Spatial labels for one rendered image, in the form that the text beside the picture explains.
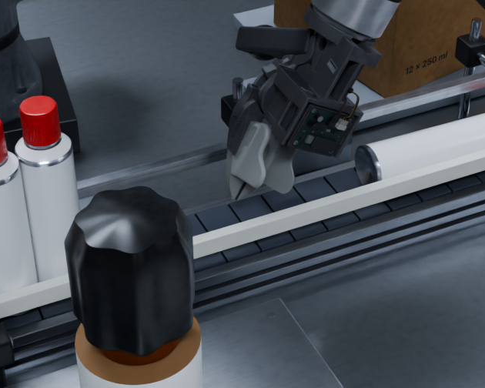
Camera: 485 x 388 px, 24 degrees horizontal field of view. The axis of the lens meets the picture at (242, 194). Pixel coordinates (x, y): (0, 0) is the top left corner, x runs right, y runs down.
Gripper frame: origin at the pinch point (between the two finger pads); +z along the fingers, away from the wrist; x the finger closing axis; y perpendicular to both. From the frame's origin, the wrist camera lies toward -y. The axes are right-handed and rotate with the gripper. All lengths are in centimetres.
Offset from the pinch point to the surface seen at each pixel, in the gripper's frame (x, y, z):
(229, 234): -1.6, 4.7, 3.3
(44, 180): -21.7, 2.4, 2.5
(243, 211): 4.1, -1.8, 3.9
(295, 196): 9.4, -1.7, 0.9
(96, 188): -13.2, -2.6, 5.0
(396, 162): 15.9, 2.3, -7.6
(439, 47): 33.5, -18.6, -15.4
